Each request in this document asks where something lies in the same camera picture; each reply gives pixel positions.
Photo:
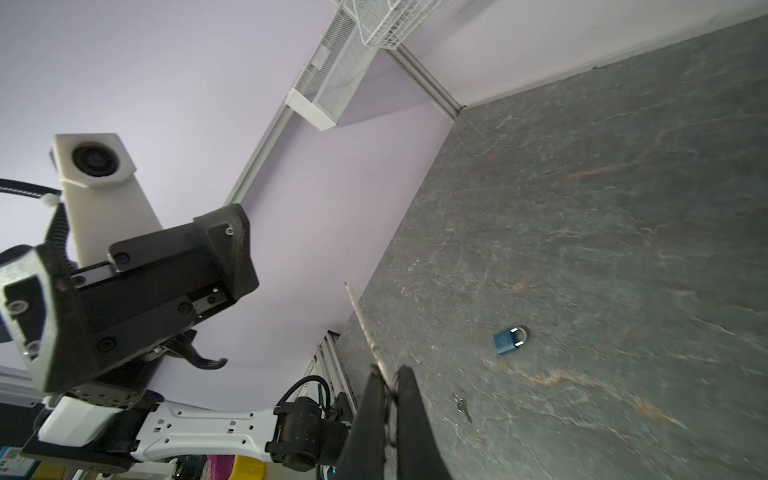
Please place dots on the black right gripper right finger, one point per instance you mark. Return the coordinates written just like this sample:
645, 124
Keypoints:
418, 457

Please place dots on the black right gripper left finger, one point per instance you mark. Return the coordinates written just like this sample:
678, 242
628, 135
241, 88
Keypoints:
363, 455

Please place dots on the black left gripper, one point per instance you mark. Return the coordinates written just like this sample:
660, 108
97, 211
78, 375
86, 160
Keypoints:
74, 326

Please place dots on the silver key with ring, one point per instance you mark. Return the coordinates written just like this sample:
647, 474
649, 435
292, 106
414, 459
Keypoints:
384, 371

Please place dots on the small silver key on table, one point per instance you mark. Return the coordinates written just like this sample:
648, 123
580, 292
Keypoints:
462, 406

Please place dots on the blue padlock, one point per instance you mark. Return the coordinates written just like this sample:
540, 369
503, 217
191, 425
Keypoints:
510, 339

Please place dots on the white mesh box basket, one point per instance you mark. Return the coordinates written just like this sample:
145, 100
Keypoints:
332, 75

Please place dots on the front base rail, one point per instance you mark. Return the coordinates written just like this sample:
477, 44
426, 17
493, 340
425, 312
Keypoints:
326, 363

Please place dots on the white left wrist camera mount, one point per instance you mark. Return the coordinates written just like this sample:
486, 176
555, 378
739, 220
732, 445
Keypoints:
104, 201

